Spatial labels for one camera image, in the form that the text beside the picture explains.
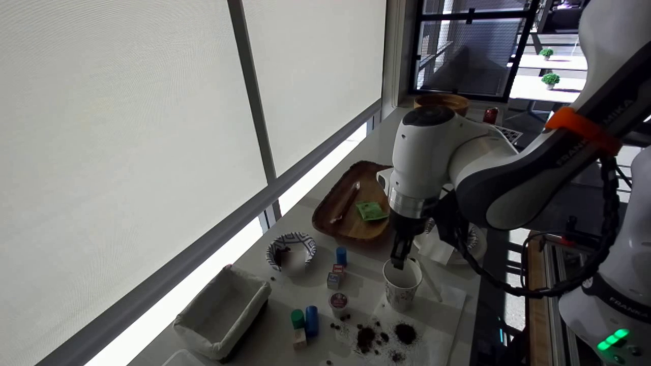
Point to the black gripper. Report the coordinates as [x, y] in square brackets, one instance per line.
[410, 233]

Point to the coffee grounds pile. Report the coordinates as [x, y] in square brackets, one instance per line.
[368, 338]

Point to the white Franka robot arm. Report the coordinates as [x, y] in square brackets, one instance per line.
[435, 155]

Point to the white paper cup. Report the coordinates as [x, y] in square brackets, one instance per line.
[401, 292]

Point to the white paper serviette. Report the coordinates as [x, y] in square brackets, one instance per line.
[441, 317]

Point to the folded white napkin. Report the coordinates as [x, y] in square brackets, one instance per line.
[444, 253]

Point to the green packet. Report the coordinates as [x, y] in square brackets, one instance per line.
[371, 211]

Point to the wooden block red letter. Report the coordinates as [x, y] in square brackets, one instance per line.
[337, 277]

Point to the white patterned plate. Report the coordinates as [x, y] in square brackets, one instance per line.
[477, 253]

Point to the brown wooden tray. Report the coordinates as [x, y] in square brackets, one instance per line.
[339, 216]

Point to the ground coffee pile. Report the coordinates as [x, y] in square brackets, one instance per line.
[406, 333]

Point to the Starbucks coffee pod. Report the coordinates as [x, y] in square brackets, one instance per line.
[341, 305]

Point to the wooden spoon stick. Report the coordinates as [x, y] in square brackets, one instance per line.
[344, 203]

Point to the scattered grounds with beans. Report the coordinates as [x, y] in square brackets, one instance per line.
[398, 356]

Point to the blue cylinder block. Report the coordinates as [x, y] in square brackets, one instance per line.
[315, 322]

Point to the small patterned bowl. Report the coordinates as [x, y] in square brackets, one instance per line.
[294, 253]

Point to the green cylinder block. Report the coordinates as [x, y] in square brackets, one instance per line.
[299, 317]

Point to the cream cube block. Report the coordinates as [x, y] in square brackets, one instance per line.
[299, 338]

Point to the round wooden bowl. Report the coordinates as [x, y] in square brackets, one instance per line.
[444, 103]

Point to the small red object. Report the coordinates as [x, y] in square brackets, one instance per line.
[491, 114]

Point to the white rectangular dish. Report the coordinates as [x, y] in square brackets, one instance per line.
[220, 315]

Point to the white roller blind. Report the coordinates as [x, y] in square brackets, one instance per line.
[319, 67]
[102, 134]

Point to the grey window mullion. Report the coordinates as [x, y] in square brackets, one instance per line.
[255, 103]

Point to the black framed glass partition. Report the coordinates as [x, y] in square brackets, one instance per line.
[474, 53]

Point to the green toy block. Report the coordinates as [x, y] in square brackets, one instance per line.
[546, 53]
[553, 79]

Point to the grey window sill frame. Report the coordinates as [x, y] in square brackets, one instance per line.
[204, 245]

